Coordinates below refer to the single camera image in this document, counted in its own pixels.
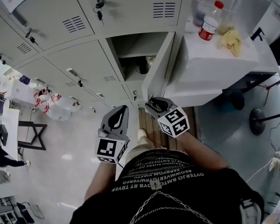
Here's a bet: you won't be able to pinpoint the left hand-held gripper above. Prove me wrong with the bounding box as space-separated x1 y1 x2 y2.
95 105 131 165

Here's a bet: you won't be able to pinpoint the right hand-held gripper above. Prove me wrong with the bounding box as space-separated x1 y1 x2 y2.
145 97 190 139

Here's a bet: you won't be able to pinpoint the locker door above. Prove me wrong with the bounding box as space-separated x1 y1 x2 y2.
140 31 185 101

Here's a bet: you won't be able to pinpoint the grey metal locker cabinet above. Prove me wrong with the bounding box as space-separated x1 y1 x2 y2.
0 0 196 110

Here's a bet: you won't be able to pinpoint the person's left forearm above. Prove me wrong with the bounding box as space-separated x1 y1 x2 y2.
84 161 122 202

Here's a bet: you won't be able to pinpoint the person's right forearm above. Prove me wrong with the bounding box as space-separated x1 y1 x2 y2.
174 131 233 172

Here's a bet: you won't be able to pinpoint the wooden slat platform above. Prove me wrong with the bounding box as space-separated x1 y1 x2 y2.
138 106 199 153

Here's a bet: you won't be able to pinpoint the person's beige trousers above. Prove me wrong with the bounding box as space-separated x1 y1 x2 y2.
125 134 156 163

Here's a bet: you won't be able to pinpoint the clear plastic bag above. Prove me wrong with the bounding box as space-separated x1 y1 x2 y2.
145 55 157 68

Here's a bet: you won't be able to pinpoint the black round bin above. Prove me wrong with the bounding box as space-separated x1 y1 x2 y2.
231 91 245 112

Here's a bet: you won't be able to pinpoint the person in dark shirt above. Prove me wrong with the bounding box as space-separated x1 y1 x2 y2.
71 149 266 224

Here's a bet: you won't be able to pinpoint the clear water bottle red label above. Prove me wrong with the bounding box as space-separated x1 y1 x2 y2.
198 0 224 42

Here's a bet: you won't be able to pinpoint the yellow cloth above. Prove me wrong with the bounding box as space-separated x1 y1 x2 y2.
217 29 243 57

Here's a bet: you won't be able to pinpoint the black floor stand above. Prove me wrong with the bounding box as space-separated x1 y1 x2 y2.
249 108 280 136

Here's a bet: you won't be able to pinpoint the black tripod red joint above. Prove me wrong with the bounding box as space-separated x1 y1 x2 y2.
257 74 280 105

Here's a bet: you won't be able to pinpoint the group of black locker keys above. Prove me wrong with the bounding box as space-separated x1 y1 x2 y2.
0 0 141 108

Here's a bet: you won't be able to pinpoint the black flat box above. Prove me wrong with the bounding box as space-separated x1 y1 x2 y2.
0 125 9 147

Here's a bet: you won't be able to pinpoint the white sink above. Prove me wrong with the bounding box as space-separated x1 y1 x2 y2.
245 35 280 76

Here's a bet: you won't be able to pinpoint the black faucet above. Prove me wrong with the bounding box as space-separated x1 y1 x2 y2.
250 27 265 42

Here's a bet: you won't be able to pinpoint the black chair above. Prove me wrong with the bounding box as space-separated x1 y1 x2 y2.
14 202 45 224

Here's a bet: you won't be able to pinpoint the silver foil panel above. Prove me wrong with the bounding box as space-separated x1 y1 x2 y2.
185 0 279 40

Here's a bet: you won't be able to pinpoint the white box pedestal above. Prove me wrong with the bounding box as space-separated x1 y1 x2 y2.
164 35 260 107

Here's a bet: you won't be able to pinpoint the silver chain necklace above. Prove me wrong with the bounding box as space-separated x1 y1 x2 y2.
129 180 213 224

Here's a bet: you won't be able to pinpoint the white table black frame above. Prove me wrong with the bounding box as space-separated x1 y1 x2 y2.
0 108 48 161

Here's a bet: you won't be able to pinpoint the white floor cable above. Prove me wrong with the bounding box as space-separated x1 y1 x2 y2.
245 161 272 182

